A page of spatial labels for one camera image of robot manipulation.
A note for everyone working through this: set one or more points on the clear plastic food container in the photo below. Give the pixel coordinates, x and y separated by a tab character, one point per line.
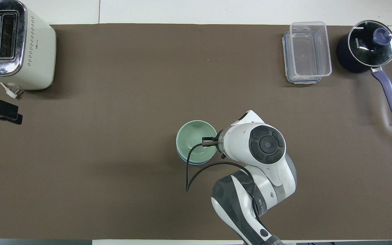
310	51

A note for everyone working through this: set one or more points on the blue-rimmed clear container lid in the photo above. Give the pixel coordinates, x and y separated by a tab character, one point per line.
287	68

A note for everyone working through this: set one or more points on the glass pot lid purple knob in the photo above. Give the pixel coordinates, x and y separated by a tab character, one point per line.
369	47

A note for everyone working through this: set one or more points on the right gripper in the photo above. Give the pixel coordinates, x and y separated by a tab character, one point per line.
210	139

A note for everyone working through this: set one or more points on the blue bowl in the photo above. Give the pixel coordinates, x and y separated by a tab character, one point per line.
191	162

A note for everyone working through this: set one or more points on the green bowl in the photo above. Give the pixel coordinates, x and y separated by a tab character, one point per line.
192	139

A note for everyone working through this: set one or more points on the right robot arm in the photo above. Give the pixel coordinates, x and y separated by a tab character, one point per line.
267	146

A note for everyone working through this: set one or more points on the white toaster power plug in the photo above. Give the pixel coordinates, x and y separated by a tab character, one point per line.
11	91

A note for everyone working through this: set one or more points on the cream and chrome toaster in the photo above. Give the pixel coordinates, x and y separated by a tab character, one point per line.
29	51

